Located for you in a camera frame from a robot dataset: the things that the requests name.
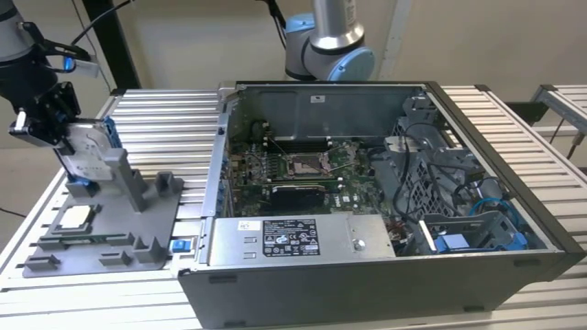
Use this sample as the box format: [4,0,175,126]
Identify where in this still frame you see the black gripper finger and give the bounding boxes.
[53,80,84,122]
[28,109,77,156]

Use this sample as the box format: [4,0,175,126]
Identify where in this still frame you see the hard disk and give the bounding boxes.
[55,115,117,189]

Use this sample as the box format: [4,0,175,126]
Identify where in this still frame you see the grey disk bay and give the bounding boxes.
[418,210,530,256]

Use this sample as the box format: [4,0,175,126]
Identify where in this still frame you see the silver CPU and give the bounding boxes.
[60,205,99,230]

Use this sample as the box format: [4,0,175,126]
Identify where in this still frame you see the green RAM stick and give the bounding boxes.
[40,232,128,246]

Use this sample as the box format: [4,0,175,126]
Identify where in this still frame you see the grey parts rack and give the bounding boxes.
[21,147,187,278]

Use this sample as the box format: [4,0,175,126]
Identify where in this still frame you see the green motherboard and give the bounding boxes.
[227,136,392,216]

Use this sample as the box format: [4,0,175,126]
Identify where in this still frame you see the black RAM slot bank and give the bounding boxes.
[268,135,334,153]

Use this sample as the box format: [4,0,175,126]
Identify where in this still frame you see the CPU socket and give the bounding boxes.
[286,153,335,179]

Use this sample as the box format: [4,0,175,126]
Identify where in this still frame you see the black graphics card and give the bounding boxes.
[268,184,326,211]

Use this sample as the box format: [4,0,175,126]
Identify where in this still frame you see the black power supply label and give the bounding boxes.
[261,219,322,258]

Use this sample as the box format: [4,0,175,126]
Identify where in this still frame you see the silver power supply unit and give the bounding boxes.
[207,214,398,268]

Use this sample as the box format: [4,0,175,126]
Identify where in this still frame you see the white upright profile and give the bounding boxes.
[378,0,412,82]

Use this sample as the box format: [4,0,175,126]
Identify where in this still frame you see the grey perforated drive cage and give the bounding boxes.
[370,115,488,221]

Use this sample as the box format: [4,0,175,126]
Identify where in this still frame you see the dark grey PC case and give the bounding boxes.
[176,80,587,330]

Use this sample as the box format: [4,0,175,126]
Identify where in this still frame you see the blue carrier in bay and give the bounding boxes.
[434,233,472,254]

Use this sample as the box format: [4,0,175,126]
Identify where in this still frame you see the black box under table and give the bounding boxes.
[503,100,551,127]

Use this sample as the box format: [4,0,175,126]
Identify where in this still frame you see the metal slat side table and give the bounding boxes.
[530,83,587,139]

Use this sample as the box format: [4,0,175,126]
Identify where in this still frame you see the black upright post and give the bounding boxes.
[80,0,141,91]

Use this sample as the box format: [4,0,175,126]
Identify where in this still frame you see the black camera cable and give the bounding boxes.
[69,0,135,47]

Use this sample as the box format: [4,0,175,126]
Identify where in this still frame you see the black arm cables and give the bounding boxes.
[265,0,290,46]

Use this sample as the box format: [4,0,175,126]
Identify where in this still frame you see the black wire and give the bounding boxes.
[392,122,438,225]

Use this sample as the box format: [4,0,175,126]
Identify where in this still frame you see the light blue wire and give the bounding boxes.
[471,196,518,241]

